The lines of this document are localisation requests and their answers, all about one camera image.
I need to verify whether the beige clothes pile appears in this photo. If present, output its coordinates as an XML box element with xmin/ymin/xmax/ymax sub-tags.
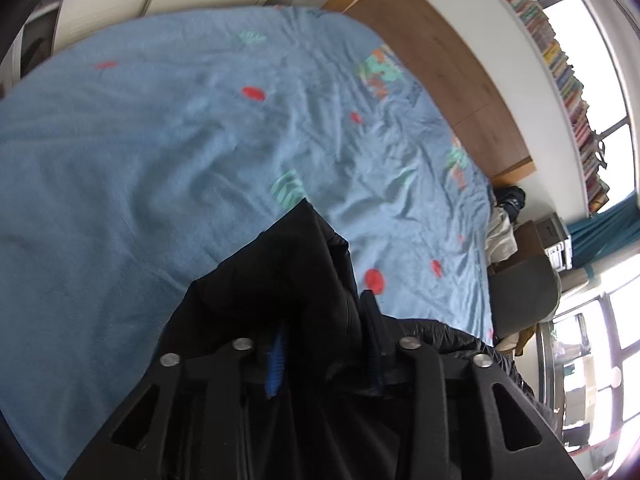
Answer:
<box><xmin>484</xmin><ymin>207</ymin><xmax>518</xmax><ymax>266</ymax></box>

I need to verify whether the grey chair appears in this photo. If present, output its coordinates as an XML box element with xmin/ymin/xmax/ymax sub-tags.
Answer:
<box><xmin>489</xmin><ymin>254</ymin><xmax>563</xmax><ymax>338</ymax></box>

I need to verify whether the teal curtain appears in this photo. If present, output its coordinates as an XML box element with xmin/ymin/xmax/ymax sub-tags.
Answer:
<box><xmin>569</xmin><ymin>195</ymin><xmax>640</xmax><ymax>267</ymax></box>

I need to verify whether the black bag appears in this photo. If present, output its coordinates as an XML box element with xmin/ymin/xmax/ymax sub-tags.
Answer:
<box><xmin>494</xmin><ymin>185</ymin><xmax>527</xmax><ymax>222</ymax></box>

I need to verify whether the black puffer coat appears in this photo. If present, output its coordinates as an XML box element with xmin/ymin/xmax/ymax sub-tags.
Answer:
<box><xmin>150</xmin><ymin>197</ymin><xmax>566</xmax><ymax>480</ymax></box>

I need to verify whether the wooden headboard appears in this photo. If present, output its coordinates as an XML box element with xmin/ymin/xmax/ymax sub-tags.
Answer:
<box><xmin>320</xmin><ymin>0</ymin><xmax>537</xmax><ymax>187</ymax></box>

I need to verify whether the blue printed bed sheet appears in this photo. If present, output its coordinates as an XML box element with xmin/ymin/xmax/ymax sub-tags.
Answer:
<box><xmin>0</xmin><ymin>5</ymin><xmax>497</xmax><ymax>480</ymax></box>

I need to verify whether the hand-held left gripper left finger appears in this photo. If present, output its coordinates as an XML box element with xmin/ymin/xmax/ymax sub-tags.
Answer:
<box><xmin>65</xmin><ymin>322</ymin><xmax>290</xmax><ymax>480</ymax></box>

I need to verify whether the row of books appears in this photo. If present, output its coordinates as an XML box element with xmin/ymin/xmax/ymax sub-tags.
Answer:
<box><xmin>470</xmin><ymin>0</ymin><xmax>612</xmax><ymax>213</ymax></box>

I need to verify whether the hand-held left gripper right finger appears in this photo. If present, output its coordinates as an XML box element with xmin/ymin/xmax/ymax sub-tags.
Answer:
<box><xmin>361</xmin><ymin>289</ymin><xmax>583</xmax><ymax>480</ymax></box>

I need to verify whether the white printer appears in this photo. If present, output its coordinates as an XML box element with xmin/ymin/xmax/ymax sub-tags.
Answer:
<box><xmin>534</xmin><ymin>212</ymin><xmax>572</xmax><ymax>272</ymax></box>

